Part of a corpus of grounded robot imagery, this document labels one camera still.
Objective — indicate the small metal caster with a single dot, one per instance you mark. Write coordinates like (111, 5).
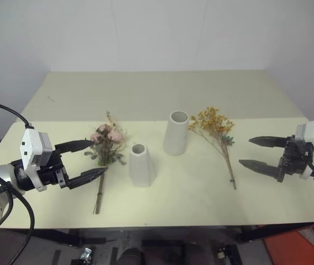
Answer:
(221, 254)
(85, 253)

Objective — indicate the tall white cylindrical vase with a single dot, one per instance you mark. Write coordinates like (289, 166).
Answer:
(175, 138)

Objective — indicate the orange box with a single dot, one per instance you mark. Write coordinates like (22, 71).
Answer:
(298, 248)

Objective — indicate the pink dried flower bouquet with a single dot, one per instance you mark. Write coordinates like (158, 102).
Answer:
(105, 143)

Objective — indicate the black metal table frame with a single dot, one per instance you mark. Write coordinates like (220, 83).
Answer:
(63, 234)

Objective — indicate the dark rounded shape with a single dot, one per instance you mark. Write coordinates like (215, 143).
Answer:
(129, 256)

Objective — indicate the short white faceted vase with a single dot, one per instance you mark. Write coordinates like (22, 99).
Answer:
(141, 168)

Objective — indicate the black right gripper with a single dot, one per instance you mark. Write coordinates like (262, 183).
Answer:
(293, 158)

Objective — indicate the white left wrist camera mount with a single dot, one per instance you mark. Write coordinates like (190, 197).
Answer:
(31, 149)

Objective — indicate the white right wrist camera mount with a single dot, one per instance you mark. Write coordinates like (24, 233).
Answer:
(313, 135)

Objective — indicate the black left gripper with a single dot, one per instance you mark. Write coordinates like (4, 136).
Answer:
(52, 174)

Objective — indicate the yellow dried flower bouquet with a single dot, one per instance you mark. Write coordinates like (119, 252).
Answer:
(213, 124)

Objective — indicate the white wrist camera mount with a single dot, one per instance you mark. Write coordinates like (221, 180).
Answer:
(313, 135)
(31, 149)

